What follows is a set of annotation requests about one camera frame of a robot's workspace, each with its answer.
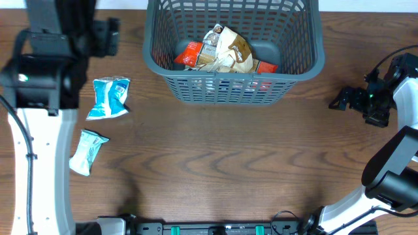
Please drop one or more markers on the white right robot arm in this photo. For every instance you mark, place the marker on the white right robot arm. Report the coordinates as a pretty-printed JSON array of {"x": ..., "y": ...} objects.
[{"x": 388, "y": 184}]

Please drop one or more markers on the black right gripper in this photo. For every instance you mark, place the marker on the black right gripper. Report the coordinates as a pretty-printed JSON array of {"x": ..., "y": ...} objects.
[{"x": 381, "y": 119}]

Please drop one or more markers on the blue white snack bag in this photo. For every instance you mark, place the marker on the blue white snack bag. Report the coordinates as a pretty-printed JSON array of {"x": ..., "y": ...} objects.
[{"x": 110, "y": 96}]

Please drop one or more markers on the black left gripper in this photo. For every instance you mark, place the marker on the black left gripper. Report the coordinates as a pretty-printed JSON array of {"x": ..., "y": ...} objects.
[{"x": 102, "y": 38}]

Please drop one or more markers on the orange pasta packet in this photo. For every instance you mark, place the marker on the orange pasta packet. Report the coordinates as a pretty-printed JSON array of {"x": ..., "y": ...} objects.
[{"x": 201, "y": 57}]

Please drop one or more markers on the beige brown cookie bag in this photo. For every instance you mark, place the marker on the beige brown cookie bag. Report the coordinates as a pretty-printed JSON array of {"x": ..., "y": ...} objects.
[{"x": 212, "y": 37}]

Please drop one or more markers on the tan brown snack bag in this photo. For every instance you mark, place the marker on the tan brown snack bag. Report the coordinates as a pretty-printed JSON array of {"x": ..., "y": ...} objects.
[{"x": 232, "y": 44}]

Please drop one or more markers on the teal white snack packet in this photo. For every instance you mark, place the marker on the teal white snack packet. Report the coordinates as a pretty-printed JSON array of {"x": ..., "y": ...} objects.
[{"x": 86, "y": 152}]

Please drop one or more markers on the grey plastic basket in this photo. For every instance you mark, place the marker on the grey plastic basket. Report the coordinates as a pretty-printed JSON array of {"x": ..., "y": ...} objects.
[{"x": 286, "y": 33}]

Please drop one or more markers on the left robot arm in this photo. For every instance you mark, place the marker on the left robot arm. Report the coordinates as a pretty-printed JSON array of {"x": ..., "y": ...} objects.
[{"x": 41, "y": 85}]

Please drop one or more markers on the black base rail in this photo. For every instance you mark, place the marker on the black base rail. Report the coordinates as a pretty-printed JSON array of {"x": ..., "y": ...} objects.
[{"x": 130, "y": 225}]

